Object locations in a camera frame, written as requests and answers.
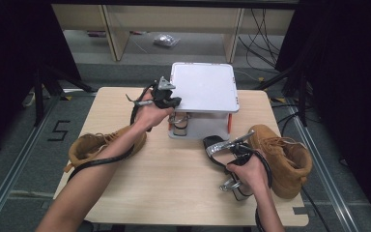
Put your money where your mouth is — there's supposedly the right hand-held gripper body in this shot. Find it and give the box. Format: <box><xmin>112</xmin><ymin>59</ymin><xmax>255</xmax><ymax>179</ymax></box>
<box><xmin>228</xmin><ymin>130</ymin><xmax>256</xmax><ymax>166</ymax></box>

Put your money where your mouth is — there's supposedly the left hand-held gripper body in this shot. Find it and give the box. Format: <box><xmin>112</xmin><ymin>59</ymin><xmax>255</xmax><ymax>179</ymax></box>
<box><xmin>150</xmin><ymin>75</ymin><xmax>177</xmax><ymax>109</ymax></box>

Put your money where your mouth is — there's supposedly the white two-tier shoe rack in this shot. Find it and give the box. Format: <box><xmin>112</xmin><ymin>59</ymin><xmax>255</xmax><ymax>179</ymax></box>
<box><xmin>166</xmin><ymin>62</ymin><xmax>241</xmax><ymax>143</ymax></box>

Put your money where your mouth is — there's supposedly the tan suede boot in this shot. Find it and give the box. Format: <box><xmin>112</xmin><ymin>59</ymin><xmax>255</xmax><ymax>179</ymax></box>
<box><xmin>246</xmin><ymin>124</ymin><xmax>314</xmax><ymax>200</ymax></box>
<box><xmin>63</xmin><ymin>124</ymin><xmax>148</xmax><ymax>173</ymax></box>

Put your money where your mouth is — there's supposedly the person's left hand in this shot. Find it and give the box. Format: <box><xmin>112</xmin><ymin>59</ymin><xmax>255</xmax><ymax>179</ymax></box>
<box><xmin>134</xmin><ymin>89</ymin><xmax>175</xmax><ymax>131</ymax></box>

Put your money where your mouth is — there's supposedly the person's right hand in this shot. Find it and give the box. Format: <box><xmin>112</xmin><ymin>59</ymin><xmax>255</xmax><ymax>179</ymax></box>
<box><xmin>226</xmin><ymin>157</ymin><xmax>270</xmax><ymax>194</ymax></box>

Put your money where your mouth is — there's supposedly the clear plastic bag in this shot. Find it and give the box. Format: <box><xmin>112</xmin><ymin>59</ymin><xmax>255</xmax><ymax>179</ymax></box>
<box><xmin>153</xmin><ymin>33</ymin><xmax>182</xmax><ymax>48</ymax></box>

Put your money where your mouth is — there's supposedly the black metal stand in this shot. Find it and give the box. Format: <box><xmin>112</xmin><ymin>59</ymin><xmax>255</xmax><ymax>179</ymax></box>
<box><xmin>32</xmin><ymin>64</ymin><xmax>96</xmax><ymax>127</ymax></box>
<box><xmin>254</xmin><ymin>62</ymin><xmax>310</xmax><ymax>128</ymax></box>

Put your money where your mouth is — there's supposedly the beige wooden desk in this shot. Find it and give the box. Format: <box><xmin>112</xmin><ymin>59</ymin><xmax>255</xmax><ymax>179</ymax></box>
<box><xmin>51</xmin><ymin>4</ymin><xmax>296</xmax><ymax>64</ymax></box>

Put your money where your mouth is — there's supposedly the black curtain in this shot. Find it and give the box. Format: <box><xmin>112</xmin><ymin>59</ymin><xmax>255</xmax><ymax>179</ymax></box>
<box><xmin>0</xmin><ymin>0</ymin><xmax>81</xmax><ymax>162</ymax></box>
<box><xmin>274</xmin><ymin>0</ymin><xmax>371</xmax><ymax>231</ymax></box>

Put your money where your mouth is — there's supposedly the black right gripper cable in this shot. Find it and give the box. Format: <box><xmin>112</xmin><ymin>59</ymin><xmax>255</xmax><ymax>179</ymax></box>
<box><xmin>244</xmin><ymin>146</ymin><xmax>273</xmax><ymax>232</ymax></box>

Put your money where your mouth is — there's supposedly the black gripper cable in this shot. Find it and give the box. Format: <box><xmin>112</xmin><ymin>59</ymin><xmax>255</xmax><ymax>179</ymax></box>
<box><xmin>67</xmin><ymin>82</ymin><xmax>157</xmax><ymax>183</ymax></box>
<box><xmin>244</xmin><ymin>146</ymin><xmax>273</xmax><ymax>232</ymax></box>

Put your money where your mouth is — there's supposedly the aluminium floor rail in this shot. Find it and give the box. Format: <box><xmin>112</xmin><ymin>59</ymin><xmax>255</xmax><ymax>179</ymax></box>
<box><xmin>0</xmin><ymin>93</ymin><xmax>62</xmax><ymax>232</ymax></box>
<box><xmin>286</xmin><ymin>102</ymin><xmax>361</xmax><ymax>232</ymax></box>

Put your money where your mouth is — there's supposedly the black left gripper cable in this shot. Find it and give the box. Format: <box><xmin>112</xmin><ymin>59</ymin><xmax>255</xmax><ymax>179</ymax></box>
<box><xmin>67</xmin><ymin>82</ymin><xmax>157</xmax><ymax>183</ymax></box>

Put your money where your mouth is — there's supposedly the black floor cable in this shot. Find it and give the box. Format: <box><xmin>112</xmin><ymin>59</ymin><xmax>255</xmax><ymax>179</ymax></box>
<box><xmin>300</xmin><ymin>186</ymin><xmax>331</xmax><ymax>232</ymax></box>

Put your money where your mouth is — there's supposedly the bundle of black cables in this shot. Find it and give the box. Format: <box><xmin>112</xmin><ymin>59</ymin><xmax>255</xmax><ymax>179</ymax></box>
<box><xmin>238</xmin><ymin>9</ymin><xmax>286</xmax><ymax>69</ymax></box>

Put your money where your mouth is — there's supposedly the white cord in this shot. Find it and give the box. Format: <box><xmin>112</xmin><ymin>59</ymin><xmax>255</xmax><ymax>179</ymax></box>
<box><xmin>22</xmin><ymin>91</ymin><xmax>37</xmax><ymax>108</ymax></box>

